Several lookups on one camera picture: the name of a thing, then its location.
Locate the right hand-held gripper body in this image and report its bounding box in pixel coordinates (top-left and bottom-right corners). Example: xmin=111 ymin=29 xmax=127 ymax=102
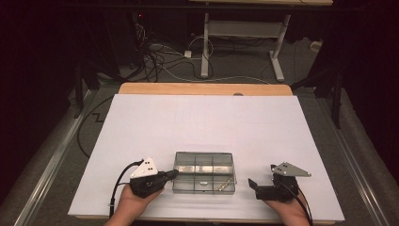
xmin=256 ymin=161 xmax=312 ymax=202

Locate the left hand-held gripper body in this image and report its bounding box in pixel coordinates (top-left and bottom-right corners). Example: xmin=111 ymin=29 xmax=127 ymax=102
xmin=129 ymin=156 xmax=168 ymax=200

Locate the clear plastic compartment box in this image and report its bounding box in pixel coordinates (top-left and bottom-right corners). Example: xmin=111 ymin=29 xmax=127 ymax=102
xmin=171 ymin=151 xmax=237 ymax=196

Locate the person's right hand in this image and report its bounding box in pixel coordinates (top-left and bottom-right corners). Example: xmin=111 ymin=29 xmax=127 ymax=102
xmin=263 ymin=191 xmax=311 ymax=220

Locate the person's left hand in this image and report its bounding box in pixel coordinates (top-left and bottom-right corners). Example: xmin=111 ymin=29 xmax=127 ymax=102
xmin=116 ymin=184 xmax=165 ymax=218

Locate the white paper sheet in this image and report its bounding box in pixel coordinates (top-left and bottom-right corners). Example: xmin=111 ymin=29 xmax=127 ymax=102
xmin=68 ymin=93 xmax=345 ymax=222

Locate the wooden table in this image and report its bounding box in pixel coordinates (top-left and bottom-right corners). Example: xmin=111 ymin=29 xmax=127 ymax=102
xmin=74 ymin=82 xmax=337 ymax=226

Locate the black metal stand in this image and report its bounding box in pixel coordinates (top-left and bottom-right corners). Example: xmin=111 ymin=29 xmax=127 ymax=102
xmin=73 ymin=59 xmax=102 ymax=119
xmin=291 ymin=62 xmax=344 ymax=130

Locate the right hand-held gripper cable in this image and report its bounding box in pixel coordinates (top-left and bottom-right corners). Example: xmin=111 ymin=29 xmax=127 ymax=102
xmin=276 ymin=180 xmax=314 ymax=226

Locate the hand-held gripper cable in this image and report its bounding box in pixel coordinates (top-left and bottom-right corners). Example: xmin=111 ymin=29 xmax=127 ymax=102
xmin=108 ymin=159 xmax=145 ymax=218
xmin=276 ymin=180 xmax=314 ymax=226

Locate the left hand-held gripper cable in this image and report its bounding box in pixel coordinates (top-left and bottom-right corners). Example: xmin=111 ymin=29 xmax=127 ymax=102
xmin=108 ymin=159 xmax=145 ymax=218

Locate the aluminium rail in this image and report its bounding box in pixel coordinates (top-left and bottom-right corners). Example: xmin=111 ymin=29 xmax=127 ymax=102
xmin=316 ymin=97 xmax=391 ymax=226
xmin=13 ymin=89 xmax=98 ymax=226

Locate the black floor cable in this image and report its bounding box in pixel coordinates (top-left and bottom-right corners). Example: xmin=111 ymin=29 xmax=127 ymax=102
xmin=77 ymin=95 xmax=114 ymax=158

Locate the white floor cable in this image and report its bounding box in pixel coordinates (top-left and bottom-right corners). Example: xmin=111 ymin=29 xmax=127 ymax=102
xmin=161 ymin=64 xmax=271 ymax=85

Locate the tangle of black floor cables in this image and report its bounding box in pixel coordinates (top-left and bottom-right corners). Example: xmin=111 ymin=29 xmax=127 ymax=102
xmin=130 ymin=23 xmax=215 ymax=83

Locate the white desk frame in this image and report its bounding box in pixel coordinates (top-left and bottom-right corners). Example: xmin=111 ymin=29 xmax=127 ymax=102
xmin=189 ymin=0 xmax=333 ymax=83

